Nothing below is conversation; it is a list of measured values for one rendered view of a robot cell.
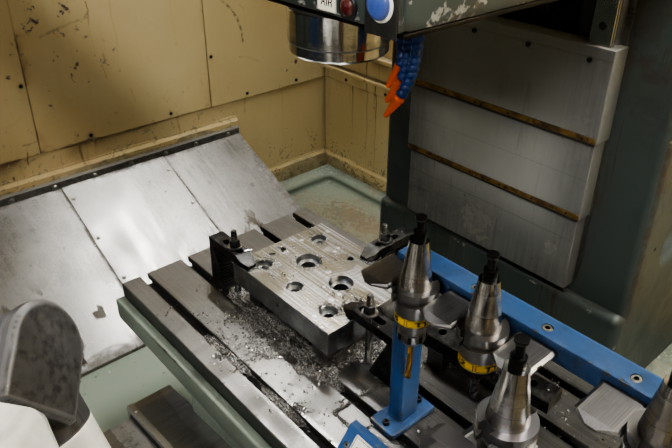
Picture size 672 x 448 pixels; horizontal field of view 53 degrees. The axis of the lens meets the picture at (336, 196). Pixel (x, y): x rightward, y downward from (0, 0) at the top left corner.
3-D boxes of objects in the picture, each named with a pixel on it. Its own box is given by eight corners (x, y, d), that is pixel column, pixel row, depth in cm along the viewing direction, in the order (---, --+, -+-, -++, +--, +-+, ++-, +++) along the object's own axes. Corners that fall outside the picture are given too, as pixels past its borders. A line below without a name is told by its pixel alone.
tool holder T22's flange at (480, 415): (548, 445, 68) (552, 428, 67) (501, 468, 65) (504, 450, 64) (507, 404, 73) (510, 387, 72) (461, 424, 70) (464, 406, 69)
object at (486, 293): (509, 327, 81) (517, 281, 78) (484, 341, 78) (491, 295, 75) (482, 308, 84) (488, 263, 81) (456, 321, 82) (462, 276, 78)
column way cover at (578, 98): (564, 294, 140) (615, 51, 115) (399, 208, 171) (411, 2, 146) (577, 285, 143) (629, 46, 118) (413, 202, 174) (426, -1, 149)
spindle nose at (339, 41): (411, 55, 103) (415, -27, 97) (319, 72, 95) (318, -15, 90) (355, 31, 115) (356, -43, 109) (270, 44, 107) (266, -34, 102)
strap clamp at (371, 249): (367, 299, 138) (369, 237, 131) (356, 292, 140) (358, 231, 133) (411, 275, 146) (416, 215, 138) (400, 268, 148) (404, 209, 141)
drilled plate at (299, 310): (327, 356, 117) (327, 334, 115) (234, 281, 137) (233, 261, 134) (417, 303, 131) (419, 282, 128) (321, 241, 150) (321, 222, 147)
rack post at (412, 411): (392, 441, 106) (402, 289, 92) (368, 421, 110) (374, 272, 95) (434, 410, 112) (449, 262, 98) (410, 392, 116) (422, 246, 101)
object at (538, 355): (520, 385, 75) (521, 380, 74) (482, 360, 78) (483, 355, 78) (556, 357, 79) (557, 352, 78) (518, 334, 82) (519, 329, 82)
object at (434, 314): (444, 336, 82) (445, 330, 81) (412, 315, 85) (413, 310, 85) (481, 312, 86) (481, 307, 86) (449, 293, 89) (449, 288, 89)
